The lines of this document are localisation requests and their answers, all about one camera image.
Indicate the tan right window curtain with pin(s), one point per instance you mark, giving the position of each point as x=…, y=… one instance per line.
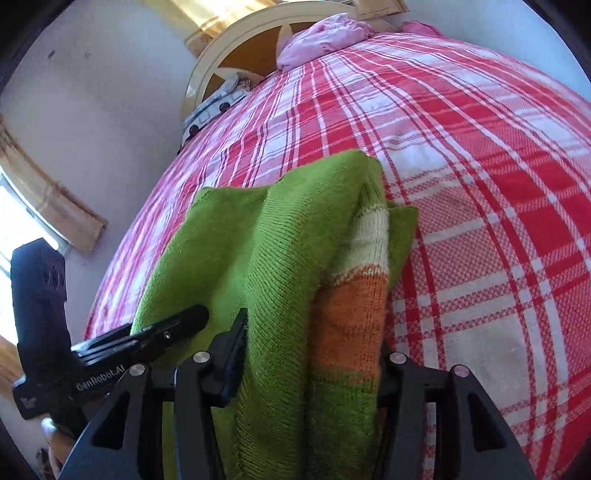
x=373, y=9

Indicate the pink crumpled blanket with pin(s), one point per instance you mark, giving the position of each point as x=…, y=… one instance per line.
x=326, y=36

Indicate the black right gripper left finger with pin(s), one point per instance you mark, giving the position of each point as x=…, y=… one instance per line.
x=124, y=439

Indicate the person's left hand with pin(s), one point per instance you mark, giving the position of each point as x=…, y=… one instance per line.
x=59, y=445

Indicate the red white plaid bedspread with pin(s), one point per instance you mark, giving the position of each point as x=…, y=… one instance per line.
x=494, y=154

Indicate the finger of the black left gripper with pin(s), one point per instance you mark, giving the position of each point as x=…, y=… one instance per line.
x=121, y=347

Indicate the cream wooden headboard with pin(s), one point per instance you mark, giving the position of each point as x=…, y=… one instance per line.
x=249, y=45

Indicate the yellow headboard window curtain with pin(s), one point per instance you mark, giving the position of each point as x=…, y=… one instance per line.
x=211, y=17

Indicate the tan side window curtain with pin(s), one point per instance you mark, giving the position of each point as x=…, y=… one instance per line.
x=74, y=221

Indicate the side window with frame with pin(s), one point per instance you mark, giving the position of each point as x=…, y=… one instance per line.
x=19, y=225

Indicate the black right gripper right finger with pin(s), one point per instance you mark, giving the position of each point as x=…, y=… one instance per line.
x=472, y=438

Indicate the green striped knit sweater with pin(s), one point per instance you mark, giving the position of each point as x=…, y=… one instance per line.
x=312, y=259

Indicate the grey white patterned pillow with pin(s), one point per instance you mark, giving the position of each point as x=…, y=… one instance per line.
x=232, y=91

